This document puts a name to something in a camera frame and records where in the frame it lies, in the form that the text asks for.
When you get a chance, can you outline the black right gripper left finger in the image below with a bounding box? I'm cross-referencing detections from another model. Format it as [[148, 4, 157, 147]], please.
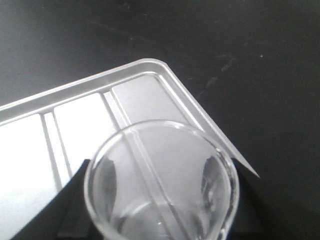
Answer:
[[12, 159, 100, 240]]

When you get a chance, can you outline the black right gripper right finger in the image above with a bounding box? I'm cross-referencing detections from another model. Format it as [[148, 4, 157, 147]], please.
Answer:
[[227, 159, 320, 240]]

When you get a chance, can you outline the clear glass beaker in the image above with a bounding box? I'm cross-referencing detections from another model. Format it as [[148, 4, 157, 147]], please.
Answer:
[[83, 120, 240, 240]]

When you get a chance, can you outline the silver metal tray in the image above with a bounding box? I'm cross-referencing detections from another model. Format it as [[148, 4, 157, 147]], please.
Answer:
[[0, 58, 253, 240]]

